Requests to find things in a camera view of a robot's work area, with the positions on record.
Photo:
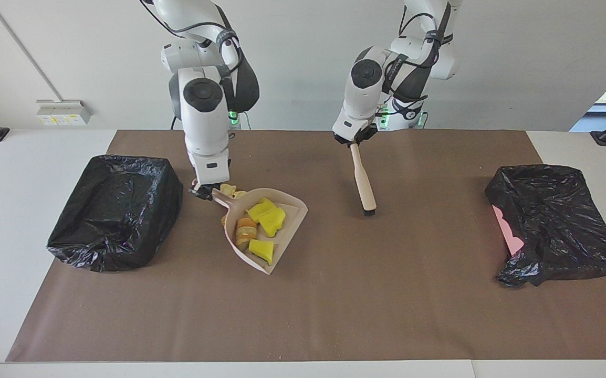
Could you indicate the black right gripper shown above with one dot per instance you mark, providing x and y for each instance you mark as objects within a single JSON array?
[{"x": 203, "y": 185}]

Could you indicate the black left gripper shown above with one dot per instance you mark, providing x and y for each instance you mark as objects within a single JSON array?
[{"x": 355, "y": 137}]

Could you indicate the beige hand brush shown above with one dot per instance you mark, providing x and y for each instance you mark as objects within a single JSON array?
[{"x": 363, "y": 184}]

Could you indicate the yellow sponge piece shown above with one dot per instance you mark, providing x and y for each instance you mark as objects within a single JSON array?
[
  {"x": 274, "y": 221},
  {"x": 262, "y": 251},
  {"x": 258, "y": 209}
]

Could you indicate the beige plastic dustpan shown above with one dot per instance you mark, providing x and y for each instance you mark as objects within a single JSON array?
[{"x": 295, "y": 212}]

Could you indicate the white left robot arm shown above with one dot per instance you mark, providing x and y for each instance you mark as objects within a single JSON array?
[{"x": 361, "y": 105}]

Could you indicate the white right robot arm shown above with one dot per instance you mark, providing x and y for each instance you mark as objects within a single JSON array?
[{"x": 206, "y": 131}]

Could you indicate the black plastic trash bag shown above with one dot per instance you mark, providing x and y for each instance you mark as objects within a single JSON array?
[
  {"x": 555, "y": 220},
  {"x": 119, "y": 210}
]

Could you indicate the pink plastic bin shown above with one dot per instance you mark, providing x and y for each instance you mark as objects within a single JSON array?
[{"x": 510, "y": 236}]

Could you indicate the brown paper table mat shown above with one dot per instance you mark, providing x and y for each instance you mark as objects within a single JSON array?
[{"x": 387, "y": 315}]

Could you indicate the white wall socket box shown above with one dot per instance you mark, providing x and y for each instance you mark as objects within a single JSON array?
[{"x": 64, "y": 112}]

